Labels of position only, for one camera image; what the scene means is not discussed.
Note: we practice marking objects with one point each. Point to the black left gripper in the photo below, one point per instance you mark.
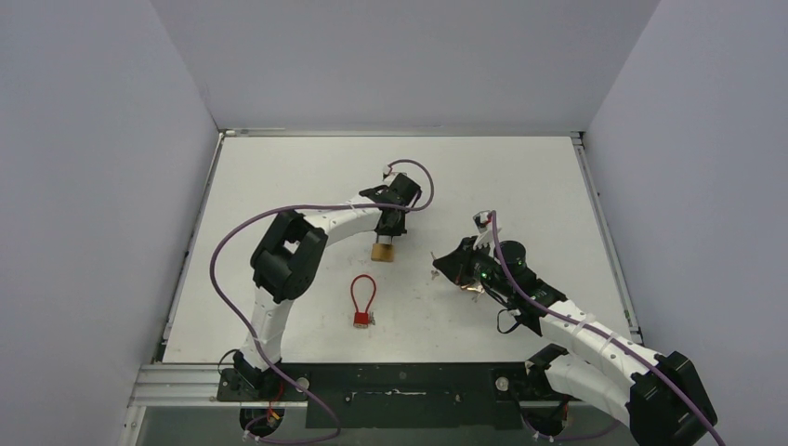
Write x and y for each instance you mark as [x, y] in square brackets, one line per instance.
[398, 230]

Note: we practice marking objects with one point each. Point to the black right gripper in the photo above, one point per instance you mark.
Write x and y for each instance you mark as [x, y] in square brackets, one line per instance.
[460, 265]

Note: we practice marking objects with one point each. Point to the small key bunch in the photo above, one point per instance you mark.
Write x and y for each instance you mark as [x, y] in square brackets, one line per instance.
[435, 273]

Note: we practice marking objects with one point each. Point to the brass padlock long shackle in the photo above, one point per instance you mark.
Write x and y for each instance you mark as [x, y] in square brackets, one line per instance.
[382, 252]

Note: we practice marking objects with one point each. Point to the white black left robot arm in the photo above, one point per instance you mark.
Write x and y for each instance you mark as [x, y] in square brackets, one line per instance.
[286, 261]

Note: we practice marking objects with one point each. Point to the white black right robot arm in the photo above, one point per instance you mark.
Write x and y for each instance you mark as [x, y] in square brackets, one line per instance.
[659, 397]

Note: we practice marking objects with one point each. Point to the brass padlock with key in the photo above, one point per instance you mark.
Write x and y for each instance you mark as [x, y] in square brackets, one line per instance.
[476, 289]

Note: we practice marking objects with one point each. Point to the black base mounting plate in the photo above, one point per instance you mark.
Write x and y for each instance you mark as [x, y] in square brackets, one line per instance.
[425, 395]

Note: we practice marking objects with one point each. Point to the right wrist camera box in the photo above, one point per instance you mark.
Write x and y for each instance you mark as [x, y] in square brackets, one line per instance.
[483, 221]

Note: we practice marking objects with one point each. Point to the red cable padlock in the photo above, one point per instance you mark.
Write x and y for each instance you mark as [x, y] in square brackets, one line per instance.
[363, 316]

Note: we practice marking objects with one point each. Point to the aluminium table edge rail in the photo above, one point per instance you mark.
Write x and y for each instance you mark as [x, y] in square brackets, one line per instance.
[577, 139]

